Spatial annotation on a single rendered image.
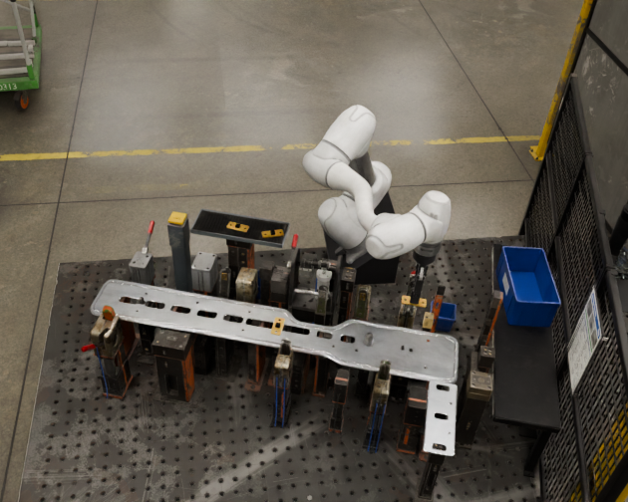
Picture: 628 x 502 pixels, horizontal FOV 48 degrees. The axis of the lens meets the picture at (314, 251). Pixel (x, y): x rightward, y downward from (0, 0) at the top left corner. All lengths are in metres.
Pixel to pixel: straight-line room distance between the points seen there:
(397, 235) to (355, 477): 0.98
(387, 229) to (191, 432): 1.14
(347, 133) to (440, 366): 0.89
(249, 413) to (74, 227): 2.34
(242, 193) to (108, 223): 0.92
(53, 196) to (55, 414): 2.40
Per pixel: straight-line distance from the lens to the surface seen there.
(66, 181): 5.13
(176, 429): 2.73
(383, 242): 2.02
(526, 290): 2.90
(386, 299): 3.18
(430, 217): 2.11
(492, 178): 5.30
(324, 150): 2.53
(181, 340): 2.56
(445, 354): 2.62
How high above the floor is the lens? 2.96
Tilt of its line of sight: 42 degrees down
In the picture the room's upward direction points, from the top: 4 degrees clockwise
